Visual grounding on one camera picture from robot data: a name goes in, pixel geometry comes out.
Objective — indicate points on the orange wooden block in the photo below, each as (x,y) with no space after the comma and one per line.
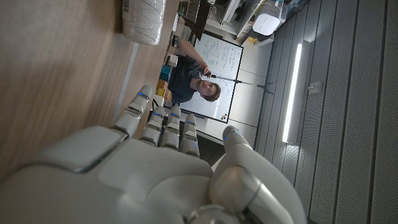
(162,84)

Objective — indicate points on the white box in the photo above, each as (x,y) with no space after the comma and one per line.
(158,100)

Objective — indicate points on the blue cube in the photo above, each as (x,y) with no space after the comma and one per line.
(166,73)

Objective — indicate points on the long ceiling light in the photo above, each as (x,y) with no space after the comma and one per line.
(292,93)

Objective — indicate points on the black computer mouse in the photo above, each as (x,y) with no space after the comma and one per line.
(176,41)

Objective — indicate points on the black reacher grabber stick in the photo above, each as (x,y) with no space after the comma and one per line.
(242,82)

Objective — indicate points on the person in dark shirt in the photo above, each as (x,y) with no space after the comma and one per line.
(183,79)

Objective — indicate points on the small white cube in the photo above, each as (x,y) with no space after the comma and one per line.
(173,60)

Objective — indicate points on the white twine spool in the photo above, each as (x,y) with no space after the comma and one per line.
(143,20)

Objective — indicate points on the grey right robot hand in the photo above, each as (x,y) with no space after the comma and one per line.
(140,180)

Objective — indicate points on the black laptop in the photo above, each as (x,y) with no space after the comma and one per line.
(196,12)

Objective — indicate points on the white shelf cabinet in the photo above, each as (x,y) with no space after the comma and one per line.
(228,9)

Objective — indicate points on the white air purifier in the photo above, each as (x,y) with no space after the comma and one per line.
(267,20)

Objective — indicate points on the whiteboard with black frame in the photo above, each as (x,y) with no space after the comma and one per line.
(222,56)

